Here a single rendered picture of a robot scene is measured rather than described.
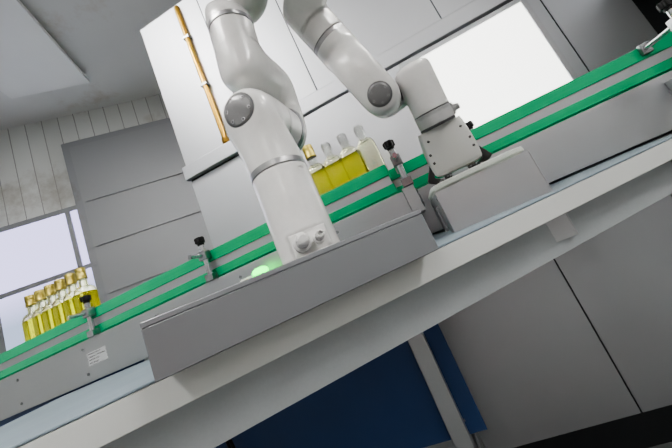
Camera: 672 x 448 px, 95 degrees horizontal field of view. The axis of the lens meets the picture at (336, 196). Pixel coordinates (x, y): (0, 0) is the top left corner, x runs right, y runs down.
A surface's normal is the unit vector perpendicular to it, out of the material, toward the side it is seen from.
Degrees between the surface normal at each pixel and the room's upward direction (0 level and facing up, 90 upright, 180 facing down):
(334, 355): 90
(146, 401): 90
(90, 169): 90
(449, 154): 108
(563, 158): 90
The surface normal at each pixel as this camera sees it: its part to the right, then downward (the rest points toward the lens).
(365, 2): -0.26, -0.10
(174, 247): 0.18, -0.29
